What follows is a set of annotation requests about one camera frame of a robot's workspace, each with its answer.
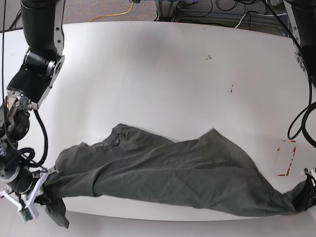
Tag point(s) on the dark grey t-shirt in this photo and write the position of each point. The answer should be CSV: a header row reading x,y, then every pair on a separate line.
x,y
210,172

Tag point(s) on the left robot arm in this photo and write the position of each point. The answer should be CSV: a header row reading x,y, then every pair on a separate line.
x,y
301,15

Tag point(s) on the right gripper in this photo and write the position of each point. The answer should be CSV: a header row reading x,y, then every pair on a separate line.
x,y
26,198

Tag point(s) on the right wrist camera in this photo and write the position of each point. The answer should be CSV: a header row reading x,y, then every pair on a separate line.
x,y
27,213

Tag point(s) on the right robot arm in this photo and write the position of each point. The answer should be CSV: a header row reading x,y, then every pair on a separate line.
x,y
43,31

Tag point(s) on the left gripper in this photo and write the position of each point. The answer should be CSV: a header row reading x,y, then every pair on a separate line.
x,y
311,174

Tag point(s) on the red tape rectangle marking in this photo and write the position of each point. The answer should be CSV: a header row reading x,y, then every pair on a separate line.
x,y
284,157

